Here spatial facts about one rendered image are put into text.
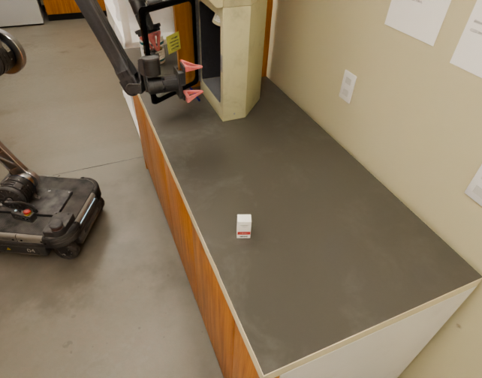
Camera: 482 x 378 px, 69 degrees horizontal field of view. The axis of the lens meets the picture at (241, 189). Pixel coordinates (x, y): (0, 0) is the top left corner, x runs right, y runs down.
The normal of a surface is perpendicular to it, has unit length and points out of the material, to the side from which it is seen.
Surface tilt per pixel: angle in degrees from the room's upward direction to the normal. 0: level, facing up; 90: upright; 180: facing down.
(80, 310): 0
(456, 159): 90
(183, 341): 0
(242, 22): 90
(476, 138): 90
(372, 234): 0
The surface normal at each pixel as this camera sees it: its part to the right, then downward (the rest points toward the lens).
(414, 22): -0.92, 0.24
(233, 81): 0.39, 0.62
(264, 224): 0.04, -0.74
